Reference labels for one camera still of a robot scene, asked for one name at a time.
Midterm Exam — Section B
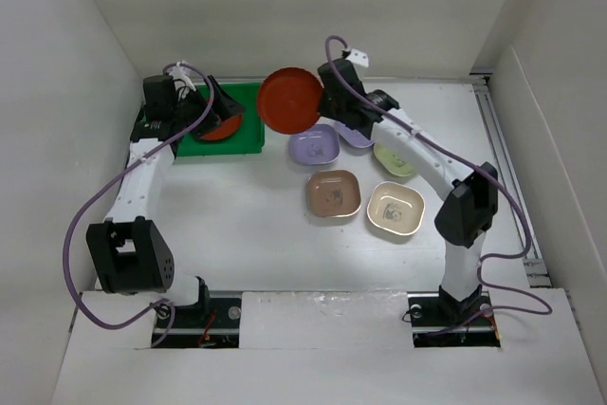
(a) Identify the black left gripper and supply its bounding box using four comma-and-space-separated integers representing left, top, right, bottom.
172, 77, 244, 138

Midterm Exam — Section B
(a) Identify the red scalloped round plate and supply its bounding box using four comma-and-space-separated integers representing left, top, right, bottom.
257, 67, 322, 135

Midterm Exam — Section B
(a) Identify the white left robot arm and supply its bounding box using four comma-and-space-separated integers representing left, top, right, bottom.
86, 74, 246, 326

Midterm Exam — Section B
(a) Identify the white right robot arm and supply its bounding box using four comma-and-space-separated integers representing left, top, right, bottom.
317, 58, 498, 323

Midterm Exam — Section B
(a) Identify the green plastic bin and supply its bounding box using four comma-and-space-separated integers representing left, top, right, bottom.
137, 82, 266, 157

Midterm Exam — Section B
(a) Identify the purple square panda dish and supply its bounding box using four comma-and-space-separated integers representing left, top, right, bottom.
333, 120, 375, 149
288, 123, 340, 166

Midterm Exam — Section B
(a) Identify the green square panda dish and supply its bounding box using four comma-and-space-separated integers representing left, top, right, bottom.
373, 142, 415, 177

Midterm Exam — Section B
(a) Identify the brown square panda dish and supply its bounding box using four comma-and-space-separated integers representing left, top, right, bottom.
305, 170, 361, 218

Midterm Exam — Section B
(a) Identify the cream square panda dish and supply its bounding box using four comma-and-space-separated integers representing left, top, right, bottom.
366, 181, 426, 236

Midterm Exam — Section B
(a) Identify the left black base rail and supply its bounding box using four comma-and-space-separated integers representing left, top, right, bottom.
151, 292, 242, 349

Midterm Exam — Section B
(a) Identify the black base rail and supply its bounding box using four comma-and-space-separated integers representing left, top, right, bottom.
151, 292, 242, 349
401, 291, 501, 348

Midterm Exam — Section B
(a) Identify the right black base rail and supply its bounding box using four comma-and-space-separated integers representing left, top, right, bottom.
401, 291, 501, 348

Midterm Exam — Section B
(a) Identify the aluminium side rail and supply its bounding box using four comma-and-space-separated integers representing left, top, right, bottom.
469, 72, 553, 288

